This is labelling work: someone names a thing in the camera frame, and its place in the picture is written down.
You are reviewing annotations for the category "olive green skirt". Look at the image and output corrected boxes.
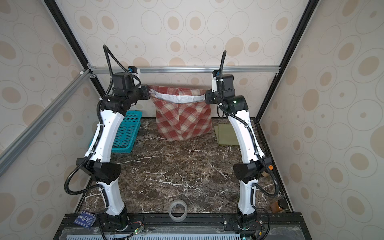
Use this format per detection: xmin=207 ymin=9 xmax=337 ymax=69
xmin=214 ymin=124 xmax=239 ymax=146

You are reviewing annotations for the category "red plaid skirt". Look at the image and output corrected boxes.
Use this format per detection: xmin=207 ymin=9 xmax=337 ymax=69
xmin=150 ymin=86 xmax=212 ymax=141

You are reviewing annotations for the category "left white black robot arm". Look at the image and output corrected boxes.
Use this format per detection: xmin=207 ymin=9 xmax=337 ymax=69
xmin=64 ymin=85 xmax=150 ymax=231

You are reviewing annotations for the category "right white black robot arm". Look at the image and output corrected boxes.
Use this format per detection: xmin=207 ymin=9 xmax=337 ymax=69
xmin=206 ymin=90 xmax=280 ymax=229

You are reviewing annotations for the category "teal plastic basket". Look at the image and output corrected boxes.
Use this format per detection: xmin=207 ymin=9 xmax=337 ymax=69
xmin=96 ymin=110 xmax=142 ymax=154

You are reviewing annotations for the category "brown jar black lid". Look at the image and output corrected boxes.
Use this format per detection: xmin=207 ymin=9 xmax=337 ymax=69
xmin=270 ymin=199 xmax=289 ymax=213

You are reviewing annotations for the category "blue card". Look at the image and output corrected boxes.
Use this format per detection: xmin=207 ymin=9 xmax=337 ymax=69
xmin=74 ymin=211 xmax=97 ymax=229

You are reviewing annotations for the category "clear tape roll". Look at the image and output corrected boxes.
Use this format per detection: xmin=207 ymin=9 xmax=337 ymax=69
xmin=168 ymin=199 xmax=188 ymax=223

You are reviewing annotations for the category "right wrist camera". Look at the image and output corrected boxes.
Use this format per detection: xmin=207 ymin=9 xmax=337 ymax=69
xmin=212 ymin=70 xmax=234 ymax=93

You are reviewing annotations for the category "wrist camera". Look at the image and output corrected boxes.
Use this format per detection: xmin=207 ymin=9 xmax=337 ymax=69
xmin=112 ymin=66 xmax=141 ymax=91
xmin=212 ymin=70 xmax=234 ymax=93

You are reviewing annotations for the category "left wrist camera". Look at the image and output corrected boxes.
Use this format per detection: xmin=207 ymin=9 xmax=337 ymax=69
xmin=112 ymin=66 xmax=141 ymax=91

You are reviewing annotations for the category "horizontal aluminium rail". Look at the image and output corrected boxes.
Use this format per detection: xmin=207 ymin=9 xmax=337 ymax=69
xmin=86 ymin=65 xmax=281 ymax=76

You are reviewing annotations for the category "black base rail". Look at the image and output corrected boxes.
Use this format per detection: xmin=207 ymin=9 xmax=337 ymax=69
xmin=54 ymin=213 xmax=312 ymax=240

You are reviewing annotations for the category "left slanted aluminium rail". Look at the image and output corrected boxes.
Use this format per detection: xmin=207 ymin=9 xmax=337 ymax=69
xmin=1 ymin=70 xmax=91 ymax=175

